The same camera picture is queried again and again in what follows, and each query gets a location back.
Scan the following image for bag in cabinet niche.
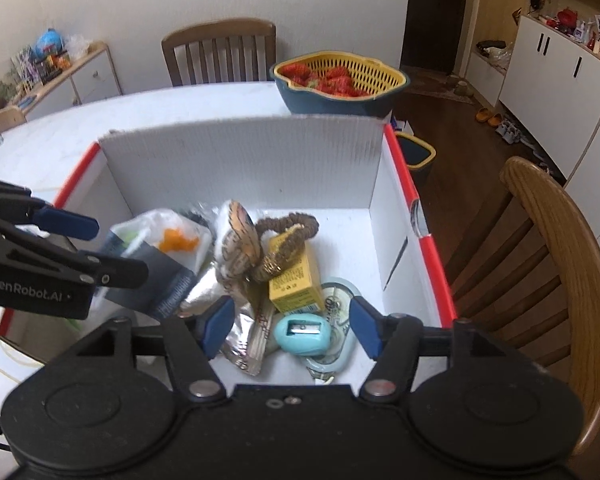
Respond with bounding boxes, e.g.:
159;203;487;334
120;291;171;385
477;39;514;61

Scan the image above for slatted wooden chair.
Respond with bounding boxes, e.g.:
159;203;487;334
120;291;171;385
161;18;278;88

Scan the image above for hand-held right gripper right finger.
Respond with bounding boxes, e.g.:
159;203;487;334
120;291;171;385
348;296;511;401

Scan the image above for low white sideboard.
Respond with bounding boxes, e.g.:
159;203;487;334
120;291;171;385
0;42;124;134

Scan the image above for blue bowl with yellow strainer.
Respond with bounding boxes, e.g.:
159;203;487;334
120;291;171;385
271;51;411;115

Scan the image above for brown striped hair clip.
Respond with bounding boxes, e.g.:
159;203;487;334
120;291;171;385
215;200;264;281

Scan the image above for red shoe box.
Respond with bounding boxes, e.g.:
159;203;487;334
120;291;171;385
0;115;459;377

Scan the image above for small yellow box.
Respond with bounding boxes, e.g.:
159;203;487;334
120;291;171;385
267;237;326;316

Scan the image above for teal pencil sharpener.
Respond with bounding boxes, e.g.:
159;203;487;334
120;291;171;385
273;313;334;359

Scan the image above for patterned door mat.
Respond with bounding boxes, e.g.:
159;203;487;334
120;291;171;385
405;72;476;106

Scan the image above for white wall cabinet unit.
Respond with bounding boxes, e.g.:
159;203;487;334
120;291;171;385
462;0;600;242

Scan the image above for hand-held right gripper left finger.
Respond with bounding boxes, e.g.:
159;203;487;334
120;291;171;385
75;295;236;401

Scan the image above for pile of strawberries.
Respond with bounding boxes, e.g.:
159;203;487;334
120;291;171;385
282;62;369;99

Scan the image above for dark bin with yellow rim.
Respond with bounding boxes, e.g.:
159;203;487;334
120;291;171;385
394;131;437;189

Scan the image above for dark door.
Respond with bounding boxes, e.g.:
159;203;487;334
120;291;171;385
400;0;474;79

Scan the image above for brown scrunchie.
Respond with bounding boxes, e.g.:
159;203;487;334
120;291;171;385
251;213;321;282

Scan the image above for clear plastic bag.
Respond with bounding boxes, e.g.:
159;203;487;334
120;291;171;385
67;33;94;56

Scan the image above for silver foil packet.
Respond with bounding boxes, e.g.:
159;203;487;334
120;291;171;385
177;264;276;376

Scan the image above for dark blue packet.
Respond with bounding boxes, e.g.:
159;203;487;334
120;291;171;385
102;232;199;321

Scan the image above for white sneakers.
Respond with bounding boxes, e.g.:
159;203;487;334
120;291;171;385
495;119;524;144

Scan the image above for mint correction tape dispenser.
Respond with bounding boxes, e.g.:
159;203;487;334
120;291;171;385
307;276;364;379

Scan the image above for curved back wooden chair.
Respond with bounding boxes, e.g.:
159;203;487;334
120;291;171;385
442;156;600;457

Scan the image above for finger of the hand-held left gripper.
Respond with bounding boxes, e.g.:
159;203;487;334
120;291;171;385
0;174;100;241
0;214;150;291

